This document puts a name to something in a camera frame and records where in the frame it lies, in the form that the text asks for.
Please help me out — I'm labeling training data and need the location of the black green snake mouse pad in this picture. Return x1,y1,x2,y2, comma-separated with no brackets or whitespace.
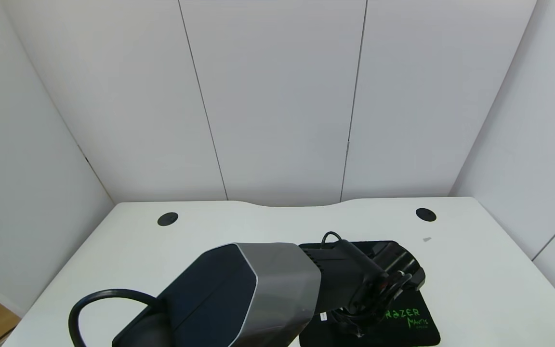
299,240,441,347

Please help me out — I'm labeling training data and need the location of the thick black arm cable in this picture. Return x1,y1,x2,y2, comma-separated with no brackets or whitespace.
68,289,163,347

